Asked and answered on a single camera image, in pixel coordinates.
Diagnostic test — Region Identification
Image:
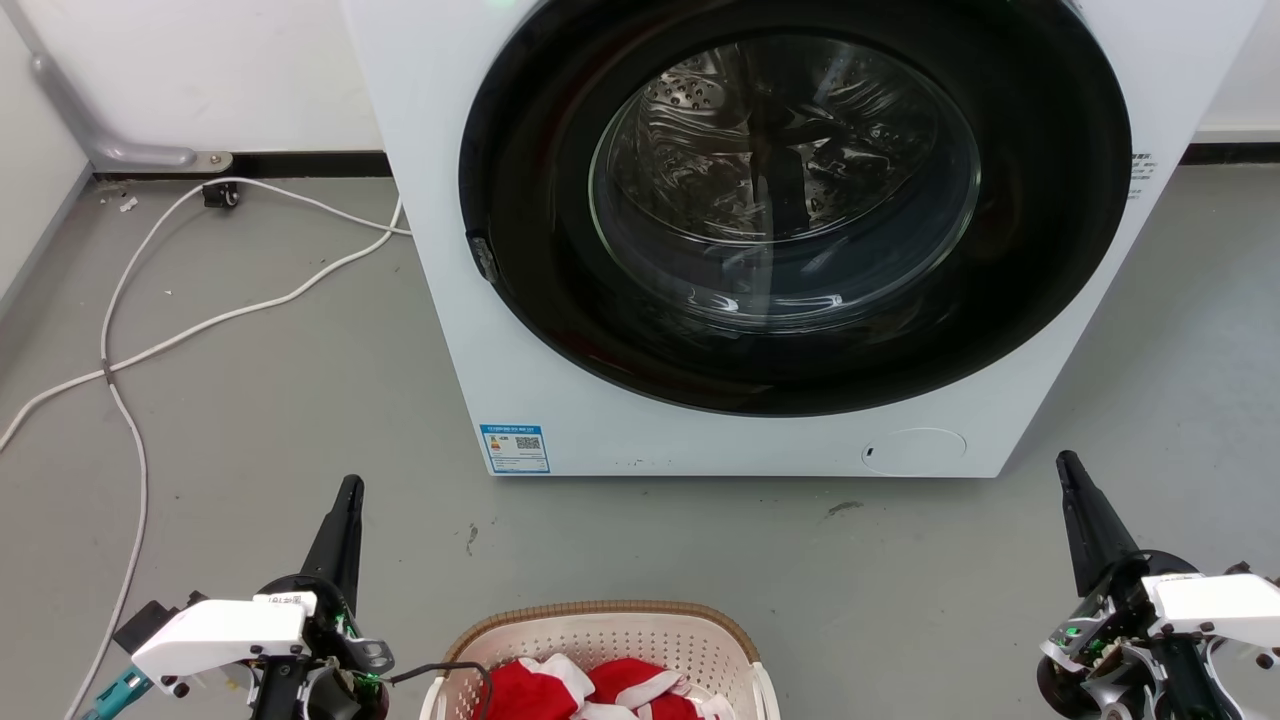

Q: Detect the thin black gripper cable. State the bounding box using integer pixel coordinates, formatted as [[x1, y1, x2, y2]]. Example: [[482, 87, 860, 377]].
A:
[[388, 660, 494, 720]]

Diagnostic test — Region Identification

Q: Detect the long looping white cable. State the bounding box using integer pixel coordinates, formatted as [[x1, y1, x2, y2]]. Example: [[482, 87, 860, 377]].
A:
[[66, 177, 413, 720]]

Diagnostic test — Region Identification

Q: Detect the round white filter cover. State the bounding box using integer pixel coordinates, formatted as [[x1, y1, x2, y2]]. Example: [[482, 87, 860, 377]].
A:
[[862, 428, 968, 477]]

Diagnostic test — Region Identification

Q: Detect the grey wall pipe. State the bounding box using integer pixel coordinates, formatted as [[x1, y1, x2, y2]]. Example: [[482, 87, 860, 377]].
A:
[[0, 0, 234, 174]]

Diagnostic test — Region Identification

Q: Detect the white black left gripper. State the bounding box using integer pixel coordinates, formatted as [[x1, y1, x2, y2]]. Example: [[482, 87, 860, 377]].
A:
[[113, 475, 394, 720]]

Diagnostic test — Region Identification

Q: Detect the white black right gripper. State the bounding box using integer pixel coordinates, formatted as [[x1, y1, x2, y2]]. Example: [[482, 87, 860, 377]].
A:
[[1035, 451, 1280, 720]]

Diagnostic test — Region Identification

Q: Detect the blue energy label sticker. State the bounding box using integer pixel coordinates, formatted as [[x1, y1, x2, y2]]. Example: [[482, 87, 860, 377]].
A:
[[479, 424, 551, 475]]

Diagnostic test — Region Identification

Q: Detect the white front-load washing machine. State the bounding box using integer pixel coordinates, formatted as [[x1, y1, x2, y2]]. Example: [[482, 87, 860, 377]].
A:
[[340, 0, 1269, 479]]

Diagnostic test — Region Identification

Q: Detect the white power cable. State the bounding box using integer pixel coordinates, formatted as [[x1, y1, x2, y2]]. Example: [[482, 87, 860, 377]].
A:
[[0, 196, 404, 451]]

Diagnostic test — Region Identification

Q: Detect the white plastic laundry basket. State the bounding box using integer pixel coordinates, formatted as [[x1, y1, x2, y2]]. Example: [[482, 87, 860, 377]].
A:
[[420, 600, 781, 720]]

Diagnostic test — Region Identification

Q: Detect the round black washer door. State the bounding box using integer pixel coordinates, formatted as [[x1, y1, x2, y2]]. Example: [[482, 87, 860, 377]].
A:
[[458, 0, 1134, 418]]

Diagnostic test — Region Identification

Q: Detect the red and white garment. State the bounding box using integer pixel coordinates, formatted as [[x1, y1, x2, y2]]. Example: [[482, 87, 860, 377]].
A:
[[485, 655, 737, 720]]

